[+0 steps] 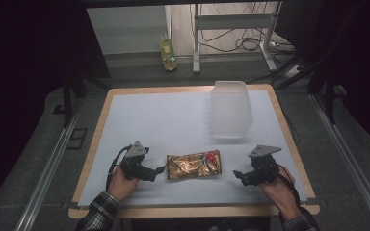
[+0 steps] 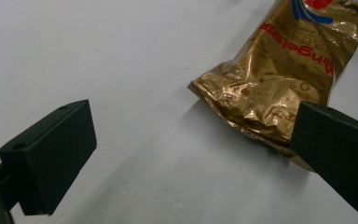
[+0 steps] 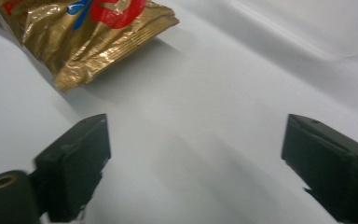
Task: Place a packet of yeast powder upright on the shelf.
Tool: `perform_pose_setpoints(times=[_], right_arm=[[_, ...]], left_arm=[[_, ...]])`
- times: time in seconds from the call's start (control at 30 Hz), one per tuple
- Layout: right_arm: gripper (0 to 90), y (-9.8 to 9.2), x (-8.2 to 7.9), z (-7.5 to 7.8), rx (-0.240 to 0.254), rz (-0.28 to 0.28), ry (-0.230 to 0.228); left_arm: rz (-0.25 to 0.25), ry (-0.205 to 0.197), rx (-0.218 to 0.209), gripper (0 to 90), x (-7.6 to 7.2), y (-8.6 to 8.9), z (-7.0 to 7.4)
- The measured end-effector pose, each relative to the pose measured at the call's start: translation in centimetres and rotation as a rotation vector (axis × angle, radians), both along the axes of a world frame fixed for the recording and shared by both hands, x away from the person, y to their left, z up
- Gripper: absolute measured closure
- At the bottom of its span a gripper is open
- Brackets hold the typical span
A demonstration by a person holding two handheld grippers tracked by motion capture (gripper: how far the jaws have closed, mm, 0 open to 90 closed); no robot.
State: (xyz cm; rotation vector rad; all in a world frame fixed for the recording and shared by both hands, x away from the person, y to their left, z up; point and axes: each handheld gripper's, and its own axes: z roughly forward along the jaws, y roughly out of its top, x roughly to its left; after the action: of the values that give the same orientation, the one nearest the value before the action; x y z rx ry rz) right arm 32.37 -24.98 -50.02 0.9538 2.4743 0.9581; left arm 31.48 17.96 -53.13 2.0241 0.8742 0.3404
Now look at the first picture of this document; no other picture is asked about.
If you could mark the translucent white plastic basket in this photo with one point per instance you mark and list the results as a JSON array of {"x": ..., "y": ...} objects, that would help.
[{"x": 230, "y": 110}]

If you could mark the gold foil snack packet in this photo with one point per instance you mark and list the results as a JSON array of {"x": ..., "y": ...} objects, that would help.
[{"x": 193, "y": 165}]

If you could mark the person's left hand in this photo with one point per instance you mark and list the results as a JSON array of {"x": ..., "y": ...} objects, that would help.
[{"x": 121, "y": 186}]

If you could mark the white mat on table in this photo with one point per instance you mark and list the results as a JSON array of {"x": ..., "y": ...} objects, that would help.
[{"x": 186, "y": 128}]

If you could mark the person's right hand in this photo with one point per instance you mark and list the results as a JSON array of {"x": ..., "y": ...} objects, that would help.
[{"x": 281, "y": 195}]

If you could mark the white metal desk frame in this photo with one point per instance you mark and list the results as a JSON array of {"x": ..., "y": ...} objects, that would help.
[{"x": 231, "y": 22}]

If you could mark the black metal stand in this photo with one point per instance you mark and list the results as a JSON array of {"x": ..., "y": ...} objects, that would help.
[
  {"x": 326, "y": 89},
  {"x": 69, "y": 96}
]

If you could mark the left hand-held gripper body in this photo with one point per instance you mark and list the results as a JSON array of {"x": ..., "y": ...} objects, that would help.
[{"x": 134, "y": 162}]

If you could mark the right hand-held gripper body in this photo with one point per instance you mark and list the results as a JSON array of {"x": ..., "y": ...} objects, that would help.
[{"x": 263, "y": 166}]

